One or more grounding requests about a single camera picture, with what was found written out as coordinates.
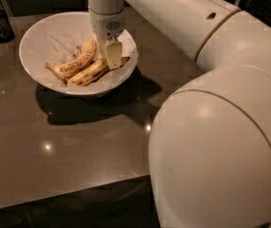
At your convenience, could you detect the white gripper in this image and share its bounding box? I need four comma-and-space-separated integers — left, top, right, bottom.
89, 7, 126, 69

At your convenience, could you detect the long yellow banana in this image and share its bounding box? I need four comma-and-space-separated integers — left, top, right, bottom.
67, 58, 108, 86

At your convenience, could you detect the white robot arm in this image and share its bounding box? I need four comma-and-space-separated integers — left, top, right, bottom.
88, 0, 271, 228

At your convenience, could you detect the small brown-tipped banana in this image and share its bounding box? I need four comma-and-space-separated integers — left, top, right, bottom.
120, 57, 130, 67

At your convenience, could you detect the spotted banana on left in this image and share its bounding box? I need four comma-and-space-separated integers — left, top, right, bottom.
46, 37, 97, 79

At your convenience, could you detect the lower yellow banana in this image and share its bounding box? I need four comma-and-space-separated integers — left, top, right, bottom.
80, 67, 108, 86

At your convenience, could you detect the white paper bowl liner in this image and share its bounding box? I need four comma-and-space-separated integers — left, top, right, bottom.
45, 21, 129, 68

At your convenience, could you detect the white ceramic bowl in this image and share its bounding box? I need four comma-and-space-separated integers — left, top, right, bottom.
19, 12, 138, 98

